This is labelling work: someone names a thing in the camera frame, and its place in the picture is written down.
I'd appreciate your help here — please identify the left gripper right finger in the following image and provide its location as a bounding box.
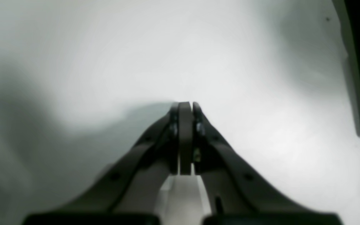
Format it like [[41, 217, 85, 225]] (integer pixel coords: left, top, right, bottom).
[[193, 102, 342, 225]]

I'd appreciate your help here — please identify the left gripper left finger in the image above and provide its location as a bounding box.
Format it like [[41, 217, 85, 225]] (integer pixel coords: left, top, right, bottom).
[[24, 102, 193, 225]]

